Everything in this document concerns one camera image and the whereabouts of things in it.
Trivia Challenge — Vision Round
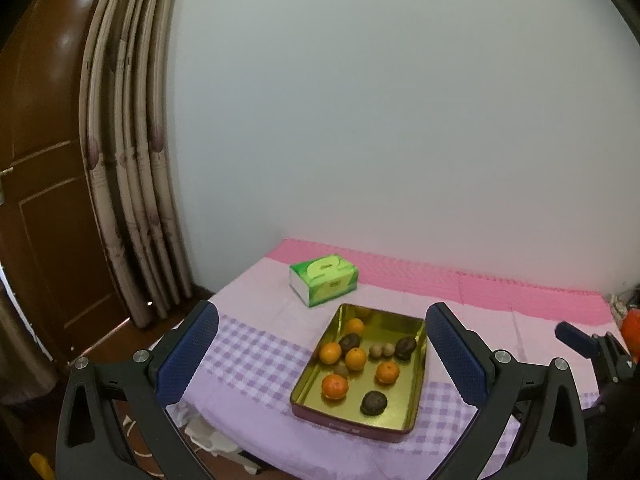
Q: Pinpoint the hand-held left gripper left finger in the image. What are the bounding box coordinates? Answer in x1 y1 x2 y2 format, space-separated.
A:
55 300 221 480

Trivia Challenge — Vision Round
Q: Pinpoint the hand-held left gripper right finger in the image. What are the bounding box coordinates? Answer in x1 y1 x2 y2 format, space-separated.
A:
425 301 588 480

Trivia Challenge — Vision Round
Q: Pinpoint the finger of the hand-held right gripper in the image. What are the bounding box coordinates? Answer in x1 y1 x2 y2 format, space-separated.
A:
555 321 598 358

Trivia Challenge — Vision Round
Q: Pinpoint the gold tin box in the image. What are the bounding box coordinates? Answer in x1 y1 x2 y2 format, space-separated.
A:
290 303 427 443

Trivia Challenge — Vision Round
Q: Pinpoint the orange-red plastic object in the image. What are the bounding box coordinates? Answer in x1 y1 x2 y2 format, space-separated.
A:
620 307 640 356

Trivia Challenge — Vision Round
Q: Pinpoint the purple checked cloth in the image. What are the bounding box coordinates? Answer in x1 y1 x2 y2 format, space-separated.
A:
162 255 618 480

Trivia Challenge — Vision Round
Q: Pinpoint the green tissue pack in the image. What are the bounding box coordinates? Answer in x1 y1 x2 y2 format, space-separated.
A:
289 254 359 308

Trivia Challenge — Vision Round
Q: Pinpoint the brown curtain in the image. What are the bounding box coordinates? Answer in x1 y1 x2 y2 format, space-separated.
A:
0 270 53 406

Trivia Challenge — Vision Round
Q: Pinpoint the yellow object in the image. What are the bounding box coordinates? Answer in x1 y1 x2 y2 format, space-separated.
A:
30 452 53 480

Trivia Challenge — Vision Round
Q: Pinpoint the beige striped curtain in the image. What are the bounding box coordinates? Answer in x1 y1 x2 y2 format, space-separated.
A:
79 0 193 328

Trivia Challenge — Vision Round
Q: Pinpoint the brown wooden door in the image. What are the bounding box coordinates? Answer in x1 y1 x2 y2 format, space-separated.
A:
0 0 136 376

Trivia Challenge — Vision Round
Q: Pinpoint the white cable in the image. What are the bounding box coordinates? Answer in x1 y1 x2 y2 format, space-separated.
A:
120 412 166 476

